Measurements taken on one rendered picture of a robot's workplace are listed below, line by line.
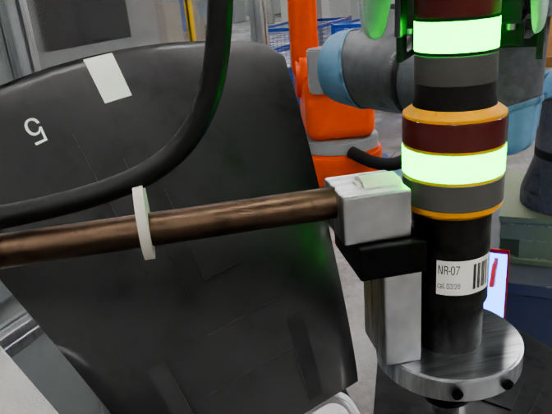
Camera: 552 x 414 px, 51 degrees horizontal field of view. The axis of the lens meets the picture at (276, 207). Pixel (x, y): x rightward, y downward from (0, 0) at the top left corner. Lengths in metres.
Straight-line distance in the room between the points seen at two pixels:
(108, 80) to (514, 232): 0.81
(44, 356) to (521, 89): 0.86
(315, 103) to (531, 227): 3.20
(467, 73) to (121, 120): 0.19
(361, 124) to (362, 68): 3.65
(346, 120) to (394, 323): 3.94
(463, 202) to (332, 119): 3.93
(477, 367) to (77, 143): 0.23
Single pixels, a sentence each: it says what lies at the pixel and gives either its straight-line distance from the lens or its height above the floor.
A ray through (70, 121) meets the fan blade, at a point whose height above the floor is 1.42.
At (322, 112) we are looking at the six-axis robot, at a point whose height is 0.60.
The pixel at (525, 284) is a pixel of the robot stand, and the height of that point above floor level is 1.00.
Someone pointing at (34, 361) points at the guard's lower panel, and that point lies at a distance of 1.08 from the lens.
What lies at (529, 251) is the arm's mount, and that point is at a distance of 1.06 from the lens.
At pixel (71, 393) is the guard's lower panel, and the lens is 1.16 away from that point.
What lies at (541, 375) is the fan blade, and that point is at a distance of 0.53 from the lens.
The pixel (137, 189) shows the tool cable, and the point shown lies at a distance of 0.23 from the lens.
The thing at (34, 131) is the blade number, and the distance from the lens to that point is 0.34.
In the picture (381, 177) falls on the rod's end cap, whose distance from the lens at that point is 0.25.
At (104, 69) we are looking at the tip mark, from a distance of 0.36.
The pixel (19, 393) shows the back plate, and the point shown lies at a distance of 0.49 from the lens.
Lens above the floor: 1.48
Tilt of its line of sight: 21 degrees down
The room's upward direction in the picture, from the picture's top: 5 degrees counter-clockwise
